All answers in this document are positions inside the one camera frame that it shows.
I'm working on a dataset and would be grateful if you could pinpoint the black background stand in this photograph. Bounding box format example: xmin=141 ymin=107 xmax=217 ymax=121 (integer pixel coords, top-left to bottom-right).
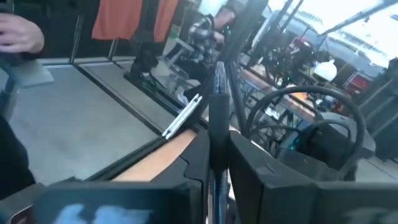
xmin=124 ymin=0 xmax=160 ymax=86

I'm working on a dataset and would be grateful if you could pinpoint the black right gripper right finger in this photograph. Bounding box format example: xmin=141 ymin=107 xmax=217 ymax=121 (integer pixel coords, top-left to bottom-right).
xmin=228 ymin=129 xmax=398 ymax=224

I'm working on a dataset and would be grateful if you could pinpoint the person's hand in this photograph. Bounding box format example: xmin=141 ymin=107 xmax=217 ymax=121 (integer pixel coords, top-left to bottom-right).
xmin=0 ymin=12 xmax=45 ymax=54

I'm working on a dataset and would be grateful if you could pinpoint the blue-grey plastic object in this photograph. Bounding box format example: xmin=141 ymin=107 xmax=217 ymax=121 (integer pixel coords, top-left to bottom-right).
xmin=0 ymin=58 xmax=55 ymax=122

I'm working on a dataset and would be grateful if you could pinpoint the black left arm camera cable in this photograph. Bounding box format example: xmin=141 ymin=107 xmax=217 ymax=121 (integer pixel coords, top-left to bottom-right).
xmin=244 ymin=85 xmax=367 ymax=182

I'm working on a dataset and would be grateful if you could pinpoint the person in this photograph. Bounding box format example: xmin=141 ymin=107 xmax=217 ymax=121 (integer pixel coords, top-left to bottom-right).
xmin=0 ymin=114 xmax=37 ymax=202
xmin=174 ymin=6 xmax=237 ymax=82

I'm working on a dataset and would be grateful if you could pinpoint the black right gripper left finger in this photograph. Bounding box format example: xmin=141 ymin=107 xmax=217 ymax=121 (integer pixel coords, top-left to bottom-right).
xmin=33 ymin=129 xmax=213 ymax=224

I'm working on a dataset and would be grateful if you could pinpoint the orange fabric panel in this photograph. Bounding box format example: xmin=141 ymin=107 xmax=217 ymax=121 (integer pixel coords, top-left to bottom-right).
xmin=91 ymin=0 xmax=144 ymax=41
xmin=154 ymin=0 xmax=180 ymax=44

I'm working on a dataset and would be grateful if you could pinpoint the red background box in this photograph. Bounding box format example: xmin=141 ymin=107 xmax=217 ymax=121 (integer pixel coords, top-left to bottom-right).
xmin=344 ymin=72 xmax=371 ymax=96

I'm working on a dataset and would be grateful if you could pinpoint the silver frame bracket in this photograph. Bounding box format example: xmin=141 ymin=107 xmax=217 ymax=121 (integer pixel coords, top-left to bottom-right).
xmin=161 ymin=93 xmax=203 ymax=141

